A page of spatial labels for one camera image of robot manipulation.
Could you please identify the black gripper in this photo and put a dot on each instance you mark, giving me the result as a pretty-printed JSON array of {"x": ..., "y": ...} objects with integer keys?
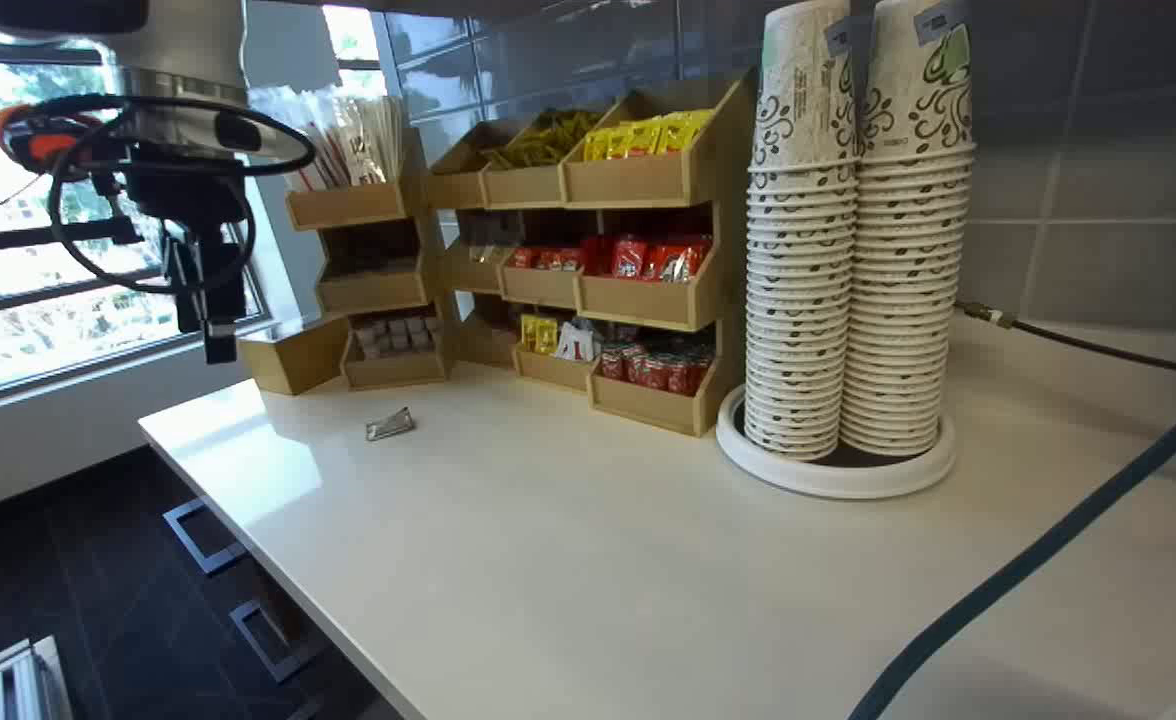
[{"x": 207, "y": 228}]

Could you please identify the small silver sachet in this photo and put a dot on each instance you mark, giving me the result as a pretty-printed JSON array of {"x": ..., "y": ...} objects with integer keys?
[{"x": 400, "y": 422}]

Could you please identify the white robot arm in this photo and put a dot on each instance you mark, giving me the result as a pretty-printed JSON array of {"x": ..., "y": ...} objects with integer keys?
[{"x": 170, "y": 136}]

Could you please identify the narrow wooden tiered shelf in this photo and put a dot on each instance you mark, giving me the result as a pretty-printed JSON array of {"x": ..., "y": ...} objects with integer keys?
[{"x": 382, "y": 272}]

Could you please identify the wide wooden tiered shelf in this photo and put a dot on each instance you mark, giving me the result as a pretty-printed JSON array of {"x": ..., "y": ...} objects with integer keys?
[{"x": 526, "y": 184}]

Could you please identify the small wooden tray box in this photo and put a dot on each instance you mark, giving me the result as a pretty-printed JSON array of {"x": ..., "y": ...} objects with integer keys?
[{"x": 293, "y": 359}]

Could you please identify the clear wrapped stirrers bundle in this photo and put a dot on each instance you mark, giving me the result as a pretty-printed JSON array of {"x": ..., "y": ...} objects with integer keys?
[{"x": 359, "y": 136}]

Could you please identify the red sachets in middle bin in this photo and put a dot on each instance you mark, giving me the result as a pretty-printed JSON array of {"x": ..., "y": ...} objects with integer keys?
[{"x": 623, "y": 256}]

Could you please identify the red sachets in bin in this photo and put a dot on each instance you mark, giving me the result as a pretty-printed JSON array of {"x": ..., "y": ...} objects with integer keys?
[
  {"x": 663, "y": 367},
  {"x": 623, "y": 256}
]

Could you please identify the red sachets in bottom bin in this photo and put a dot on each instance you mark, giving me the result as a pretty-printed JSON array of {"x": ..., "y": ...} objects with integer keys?
[{"x": 663, "y": 367}]

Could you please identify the yellow sachets in top bin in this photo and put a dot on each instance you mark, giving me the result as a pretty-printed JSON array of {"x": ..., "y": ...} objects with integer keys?
[{"x": 644, "y": 136}]

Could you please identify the left stack of paper cups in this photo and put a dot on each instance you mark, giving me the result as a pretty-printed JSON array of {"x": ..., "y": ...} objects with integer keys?
[{"x": 803, "y": 201}]

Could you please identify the stack of paper cups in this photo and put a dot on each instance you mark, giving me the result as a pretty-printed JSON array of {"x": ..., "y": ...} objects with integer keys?
[
  {"x": 803, "y": 201},
  {"x": 910, "y": 225}
]

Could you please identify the white round cup tray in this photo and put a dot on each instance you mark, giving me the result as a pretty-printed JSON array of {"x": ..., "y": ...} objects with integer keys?
[{"x": 835, "y": 477}]

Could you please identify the right stack of paper cups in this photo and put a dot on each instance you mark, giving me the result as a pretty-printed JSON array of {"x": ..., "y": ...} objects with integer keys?
[{"x": 910, "y": 225}]

